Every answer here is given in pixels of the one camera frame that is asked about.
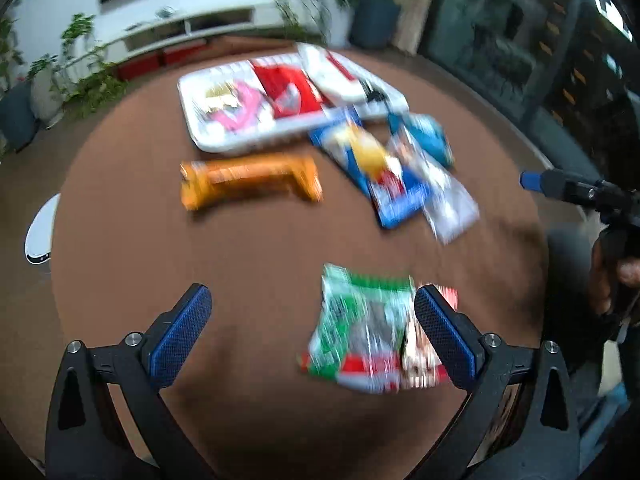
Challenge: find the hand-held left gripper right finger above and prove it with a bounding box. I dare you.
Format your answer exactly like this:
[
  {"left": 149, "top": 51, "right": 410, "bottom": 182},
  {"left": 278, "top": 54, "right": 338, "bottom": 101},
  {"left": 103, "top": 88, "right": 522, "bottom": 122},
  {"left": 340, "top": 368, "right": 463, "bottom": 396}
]
[{"left": 404, "top": 285, "right": 582, "bottom": 480}]

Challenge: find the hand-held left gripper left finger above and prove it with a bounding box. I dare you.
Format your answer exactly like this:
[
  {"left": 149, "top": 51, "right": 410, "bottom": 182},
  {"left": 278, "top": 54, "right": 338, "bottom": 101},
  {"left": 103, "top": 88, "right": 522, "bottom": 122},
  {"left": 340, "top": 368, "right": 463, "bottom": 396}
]
[{"left": 45, "top": 283, "right": 216, "bottom": 480}]

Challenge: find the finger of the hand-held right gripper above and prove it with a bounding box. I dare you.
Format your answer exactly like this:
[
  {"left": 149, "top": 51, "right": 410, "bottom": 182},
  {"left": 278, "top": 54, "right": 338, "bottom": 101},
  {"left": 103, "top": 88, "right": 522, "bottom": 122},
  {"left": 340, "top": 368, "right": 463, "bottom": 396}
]
[{"left": 520, "top": 169, "right": 603, "bottom": 207}]

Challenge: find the brown checkered snack packet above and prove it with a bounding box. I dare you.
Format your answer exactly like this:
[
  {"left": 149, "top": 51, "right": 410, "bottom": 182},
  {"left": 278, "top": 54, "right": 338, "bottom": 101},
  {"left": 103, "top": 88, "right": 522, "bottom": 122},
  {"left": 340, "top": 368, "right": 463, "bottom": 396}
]
[{"left": 400, "top": 284, "right": 460, "bottom": 390}]

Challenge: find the green seed snack packet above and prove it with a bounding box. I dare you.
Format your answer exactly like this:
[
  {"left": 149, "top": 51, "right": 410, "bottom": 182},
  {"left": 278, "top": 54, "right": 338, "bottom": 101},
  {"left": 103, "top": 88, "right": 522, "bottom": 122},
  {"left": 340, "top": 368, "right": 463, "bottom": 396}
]
[{"left": 299, "top": 264, "right": 418, "bottom": 395}]

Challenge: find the pink snack packet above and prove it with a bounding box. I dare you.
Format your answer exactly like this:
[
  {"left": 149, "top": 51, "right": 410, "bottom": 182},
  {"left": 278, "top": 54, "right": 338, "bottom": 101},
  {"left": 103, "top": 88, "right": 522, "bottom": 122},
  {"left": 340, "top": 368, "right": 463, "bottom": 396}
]
[{"left": 207, "top": 80, "right": 273, "bottom": 133}]

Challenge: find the white and red snack packet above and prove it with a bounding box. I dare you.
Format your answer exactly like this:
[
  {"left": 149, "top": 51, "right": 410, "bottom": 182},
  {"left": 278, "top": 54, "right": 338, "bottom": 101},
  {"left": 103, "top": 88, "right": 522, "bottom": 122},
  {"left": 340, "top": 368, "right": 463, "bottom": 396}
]
[{"left": 299, "top": 44, "right": 371, "bottom": 103}]

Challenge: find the gold snack packet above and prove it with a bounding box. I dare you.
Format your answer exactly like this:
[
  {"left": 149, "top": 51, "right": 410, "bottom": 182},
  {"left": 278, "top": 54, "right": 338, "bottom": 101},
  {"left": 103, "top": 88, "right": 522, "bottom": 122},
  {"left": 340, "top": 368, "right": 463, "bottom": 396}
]
[{"left": 202, "top": 82, "right": 241, "bottom": 113}]

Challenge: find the white plastic tray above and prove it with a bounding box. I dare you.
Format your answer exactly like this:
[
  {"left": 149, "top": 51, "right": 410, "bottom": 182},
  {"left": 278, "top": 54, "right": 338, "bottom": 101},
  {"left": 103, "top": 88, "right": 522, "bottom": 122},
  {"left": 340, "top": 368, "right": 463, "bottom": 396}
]
[{"left": 177, "top": 42, "right": 408, "bottom": 153}]

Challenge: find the person's right hand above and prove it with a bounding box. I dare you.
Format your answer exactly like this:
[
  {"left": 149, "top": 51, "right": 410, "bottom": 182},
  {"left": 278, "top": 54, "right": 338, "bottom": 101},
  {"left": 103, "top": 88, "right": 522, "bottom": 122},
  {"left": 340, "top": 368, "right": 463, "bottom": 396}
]
[{"left": 589, "top": 230, "right": 640, "bottom": 313}]

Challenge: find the clear triangular snack packet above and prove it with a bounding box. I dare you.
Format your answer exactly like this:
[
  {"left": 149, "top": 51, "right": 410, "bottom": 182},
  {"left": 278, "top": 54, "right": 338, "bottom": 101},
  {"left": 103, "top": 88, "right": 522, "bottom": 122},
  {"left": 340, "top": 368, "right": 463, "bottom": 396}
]
[{"left": 392, "top": 127, "right": 481, "bottom": 245}]

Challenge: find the light blue snack packet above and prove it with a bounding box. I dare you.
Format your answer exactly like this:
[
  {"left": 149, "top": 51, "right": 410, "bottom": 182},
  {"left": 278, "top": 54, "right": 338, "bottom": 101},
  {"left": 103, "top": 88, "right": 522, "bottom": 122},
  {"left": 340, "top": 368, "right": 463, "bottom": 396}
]
[{"left": 389, "top": 112, "right": 456, "bottom": 168}]

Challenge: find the glass sliding door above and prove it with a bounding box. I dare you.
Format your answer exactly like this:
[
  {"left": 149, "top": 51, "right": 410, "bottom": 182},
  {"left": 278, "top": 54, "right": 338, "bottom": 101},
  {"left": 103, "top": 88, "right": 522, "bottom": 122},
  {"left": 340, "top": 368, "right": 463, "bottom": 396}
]
[{"left": 417, "top": 0, "right": 640, "bottom": 181}]

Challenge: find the white trash bin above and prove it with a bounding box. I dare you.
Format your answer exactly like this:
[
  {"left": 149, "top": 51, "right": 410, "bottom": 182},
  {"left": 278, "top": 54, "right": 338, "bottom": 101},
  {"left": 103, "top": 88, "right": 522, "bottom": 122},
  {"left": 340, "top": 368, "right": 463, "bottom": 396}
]
[{"left": 24, "top": 194, "right": 62, "bottom": 267}]

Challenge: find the orange snack packet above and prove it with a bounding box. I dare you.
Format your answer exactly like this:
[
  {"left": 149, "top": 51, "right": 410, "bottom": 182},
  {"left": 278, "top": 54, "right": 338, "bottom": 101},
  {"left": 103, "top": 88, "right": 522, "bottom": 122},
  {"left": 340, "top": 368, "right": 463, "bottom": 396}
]
[{"left": 179, "top": 155, "right": 323, "bottom": 211}]

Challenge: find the blue and yellow snack packet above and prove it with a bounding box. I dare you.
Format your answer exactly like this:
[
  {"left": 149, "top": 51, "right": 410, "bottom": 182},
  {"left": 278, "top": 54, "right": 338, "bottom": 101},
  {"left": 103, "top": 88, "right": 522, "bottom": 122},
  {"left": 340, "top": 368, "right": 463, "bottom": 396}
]
[{"left": 307, "top": 120, "right": 433, "bottom": 230}]

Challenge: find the beige curtain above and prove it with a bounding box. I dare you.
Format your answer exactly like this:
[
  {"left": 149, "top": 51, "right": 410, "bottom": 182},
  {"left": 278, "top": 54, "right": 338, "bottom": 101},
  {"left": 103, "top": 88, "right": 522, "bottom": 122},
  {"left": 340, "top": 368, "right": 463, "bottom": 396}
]
[{"left": 392, "top": 0, "right": 443, "bottom": 56}]

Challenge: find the broad leaf plant blue pot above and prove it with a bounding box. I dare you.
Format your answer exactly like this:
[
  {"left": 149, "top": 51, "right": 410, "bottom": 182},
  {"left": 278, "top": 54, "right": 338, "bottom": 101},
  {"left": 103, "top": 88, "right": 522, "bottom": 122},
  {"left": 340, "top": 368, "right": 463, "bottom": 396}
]
[{"left": 345, "top": 0, "right": 403, "bottom": 51}]

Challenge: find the red storage box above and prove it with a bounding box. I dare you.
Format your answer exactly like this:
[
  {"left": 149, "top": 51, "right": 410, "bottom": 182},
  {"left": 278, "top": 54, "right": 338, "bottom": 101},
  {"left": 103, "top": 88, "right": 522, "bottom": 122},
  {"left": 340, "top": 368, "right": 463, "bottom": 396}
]
[
  {"left": 117, "top": 57, "right": 161, "bottom": 81},
  {"left": 162, "top": 44, "right": 208, "bottom": 66}
]

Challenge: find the trailing vine plant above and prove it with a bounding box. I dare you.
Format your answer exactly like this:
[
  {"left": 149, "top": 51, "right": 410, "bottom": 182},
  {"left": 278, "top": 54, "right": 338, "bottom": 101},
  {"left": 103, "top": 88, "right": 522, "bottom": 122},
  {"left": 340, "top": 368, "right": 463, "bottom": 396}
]
[{"left": 52, "top": 14, "right": 131, "bottom": 118}]

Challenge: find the tall plant in blue pot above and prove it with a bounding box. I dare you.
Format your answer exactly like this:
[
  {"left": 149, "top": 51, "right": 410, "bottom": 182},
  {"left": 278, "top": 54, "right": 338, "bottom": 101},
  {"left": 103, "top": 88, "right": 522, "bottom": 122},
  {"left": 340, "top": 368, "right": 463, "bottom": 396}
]
[{"left": 0, "top": 0, "right": 38, "bottom": 151}]

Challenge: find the trailing plant on cabinet end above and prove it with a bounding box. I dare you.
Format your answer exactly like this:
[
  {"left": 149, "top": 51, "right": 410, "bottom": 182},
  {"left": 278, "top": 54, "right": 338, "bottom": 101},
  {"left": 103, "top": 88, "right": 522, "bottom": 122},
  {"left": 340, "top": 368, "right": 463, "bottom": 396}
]
[{"left": 267, "top": 0, "right": 331, "bottom": 43}]

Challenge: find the white television cabinet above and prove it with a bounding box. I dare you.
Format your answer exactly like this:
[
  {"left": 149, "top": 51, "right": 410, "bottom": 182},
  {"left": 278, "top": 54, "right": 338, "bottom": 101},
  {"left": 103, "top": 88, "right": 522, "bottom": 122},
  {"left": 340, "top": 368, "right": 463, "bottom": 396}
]
[{"left": 65, "top": 2, "right": 291, "bottom": 68}]

